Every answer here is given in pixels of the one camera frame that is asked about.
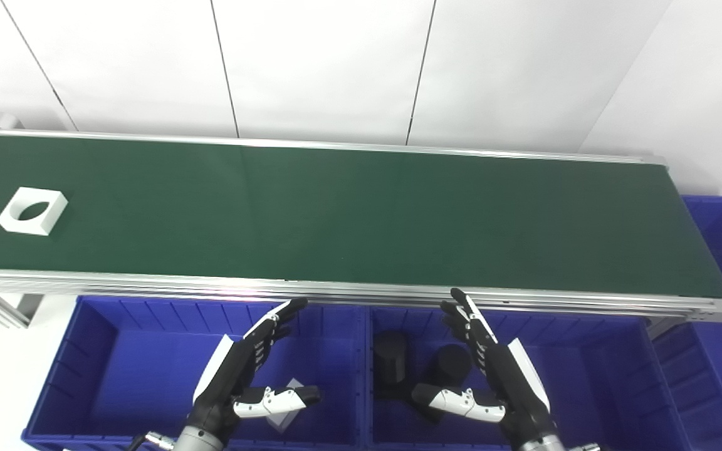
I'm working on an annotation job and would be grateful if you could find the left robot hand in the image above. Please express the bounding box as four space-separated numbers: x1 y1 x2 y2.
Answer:
187 297 322 447

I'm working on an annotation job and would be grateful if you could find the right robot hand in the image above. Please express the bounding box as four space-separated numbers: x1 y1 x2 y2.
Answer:
411 288 557 448

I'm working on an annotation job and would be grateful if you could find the white square part with hole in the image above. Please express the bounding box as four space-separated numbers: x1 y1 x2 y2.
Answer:
0 187 69 237

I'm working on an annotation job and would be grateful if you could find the black cylinder part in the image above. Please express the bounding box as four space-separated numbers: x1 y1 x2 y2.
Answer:
422 344 473 394
373 330 409 386

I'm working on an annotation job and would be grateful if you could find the white block part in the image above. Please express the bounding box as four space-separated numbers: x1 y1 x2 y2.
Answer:
264 378 307 434

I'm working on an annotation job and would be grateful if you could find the blue bin with black cylinders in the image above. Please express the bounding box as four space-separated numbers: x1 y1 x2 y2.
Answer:
366 305 691 451

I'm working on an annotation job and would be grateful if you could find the blue bin with white part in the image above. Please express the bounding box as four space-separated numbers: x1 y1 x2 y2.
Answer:
21 296 372 451

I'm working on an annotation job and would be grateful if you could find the aluminium conveyor leg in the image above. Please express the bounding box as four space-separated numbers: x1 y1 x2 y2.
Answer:
0 291 45 329

